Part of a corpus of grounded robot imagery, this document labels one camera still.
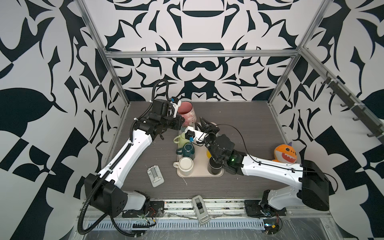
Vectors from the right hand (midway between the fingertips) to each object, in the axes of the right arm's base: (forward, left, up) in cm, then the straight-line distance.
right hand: (203, 117), depth 68 cm
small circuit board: (-38, -31, -36) cm, 60 cm away
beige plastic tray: (-10, +1, -34) cm, 36 cm away
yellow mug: (-16, -2, -4) cm, 16 cm away
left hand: (+6, +9, -5) cm, 12 cm away
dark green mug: (-5, +8, -23) cm, 25 cm away
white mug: (-11, +9, -26) cm, 30 cm away
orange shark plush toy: (-5, -46, -27) cm, 54 cm away
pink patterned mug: (+10, +8, -6) cm, 14 cm away
